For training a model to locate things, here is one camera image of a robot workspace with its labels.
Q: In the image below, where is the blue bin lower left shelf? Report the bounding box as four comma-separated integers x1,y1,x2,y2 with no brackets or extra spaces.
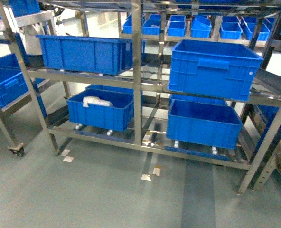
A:
67,89,134,132

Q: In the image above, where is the blue bin shelf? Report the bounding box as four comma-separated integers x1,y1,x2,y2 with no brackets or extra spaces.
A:
166,100,243,150
36,35,133,76
67,89,134,132

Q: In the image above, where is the blue bin lower right shelf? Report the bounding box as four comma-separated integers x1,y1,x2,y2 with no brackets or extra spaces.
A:
166,100,243,150

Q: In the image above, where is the stainless steel shelf rack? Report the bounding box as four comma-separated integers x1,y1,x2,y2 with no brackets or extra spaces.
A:
0,0,281,194

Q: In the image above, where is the blue bin upper left shelf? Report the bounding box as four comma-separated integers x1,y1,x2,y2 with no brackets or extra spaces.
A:
36,35,133,76

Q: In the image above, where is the blue crate upper right shelf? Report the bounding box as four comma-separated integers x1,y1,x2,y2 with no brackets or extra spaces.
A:
168,40,263,101

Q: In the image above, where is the white plastic bag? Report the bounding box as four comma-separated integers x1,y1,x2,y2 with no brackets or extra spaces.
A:
83,96,113,108

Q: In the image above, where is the blue crate on cart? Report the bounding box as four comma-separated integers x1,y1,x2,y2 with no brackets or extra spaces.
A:
0,54,28,108

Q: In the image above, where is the steel cart left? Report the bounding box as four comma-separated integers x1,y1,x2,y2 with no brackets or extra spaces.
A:
0,0,54,157

